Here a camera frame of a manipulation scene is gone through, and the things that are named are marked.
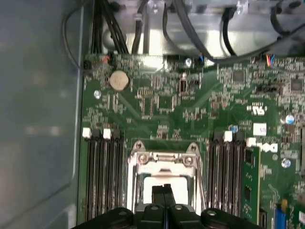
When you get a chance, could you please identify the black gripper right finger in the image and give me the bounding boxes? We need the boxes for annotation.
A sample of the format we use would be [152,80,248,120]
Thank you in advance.
[164,183,260,229]

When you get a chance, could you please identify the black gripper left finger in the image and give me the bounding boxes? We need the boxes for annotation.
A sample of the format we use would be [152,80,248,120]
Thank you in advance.
[76,185,165,229]

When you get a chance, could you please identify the silver CPU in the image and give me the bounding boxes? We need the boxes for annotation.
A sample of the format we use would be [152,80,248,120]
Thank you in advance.
[142,177,189,206]

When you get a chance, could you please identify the metal locking lever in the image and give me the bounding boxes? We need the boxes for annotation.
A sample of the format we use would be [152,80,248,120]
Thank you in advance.
[127,154,134,210]
[193,152,207,208]

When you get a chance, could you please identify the metal socket cover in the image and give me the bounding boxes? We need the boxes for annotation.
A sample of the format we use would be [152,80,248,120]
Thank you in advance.
[135,152,200,210]

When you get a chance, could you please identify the CPU socket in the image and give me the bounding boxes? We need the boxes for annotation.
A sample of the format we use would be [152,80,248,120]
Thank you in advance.
[127,140,207,215]

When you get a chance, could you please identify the blue expansion slot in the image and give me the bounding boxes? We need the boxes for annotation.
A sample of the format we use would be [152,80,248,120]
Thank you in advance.
[275,199,288,229]

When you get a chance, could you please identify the green RAM stick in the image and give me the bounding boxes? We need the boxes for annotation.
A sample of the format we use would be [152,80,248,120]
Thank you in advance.
[242,145,262,226]

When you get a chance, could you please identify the green motherboard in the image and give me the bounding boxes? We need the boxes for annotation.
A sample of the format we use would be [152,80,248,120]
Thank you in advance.
[77,53,305,229]

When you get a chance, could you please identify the white sticker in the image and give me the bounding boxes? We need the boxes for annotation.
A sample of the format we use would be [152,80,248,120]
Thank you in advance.
[253,123,267,136]

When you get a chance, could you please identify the silver coin battery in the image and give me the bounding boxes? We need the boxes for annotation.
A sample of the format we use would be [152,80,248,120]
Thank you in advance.
[108,70,131,92]

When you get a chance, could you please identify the black PC case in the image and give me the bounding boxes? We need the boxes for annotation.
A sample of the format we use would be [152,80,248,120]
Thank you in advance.
[0,0,91,229]

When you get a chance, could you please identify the silver drive cage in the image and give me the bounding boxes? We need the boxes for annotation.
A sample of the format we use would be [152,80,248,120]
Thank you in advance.
[100,0,305,60]

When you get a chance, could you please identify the red blue wire plug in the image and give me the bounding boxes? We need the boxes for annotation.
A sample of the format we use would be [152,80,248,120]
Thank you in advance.
[264,54,277,67]

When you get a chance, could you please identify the thick black cable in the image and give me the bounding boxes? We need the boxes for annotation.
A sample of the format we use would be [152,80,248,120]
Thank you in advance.
[173,0,305,64]

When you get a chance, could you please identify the black power cable bundle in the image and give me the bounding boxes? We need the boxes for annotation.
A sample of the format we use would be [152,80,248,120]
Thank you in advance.
[90,0,131,55]

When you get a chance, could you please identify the thin black cable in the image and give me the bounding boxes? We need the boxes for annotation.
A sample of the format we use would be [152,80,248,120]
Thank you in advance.
[62,6,86,74]

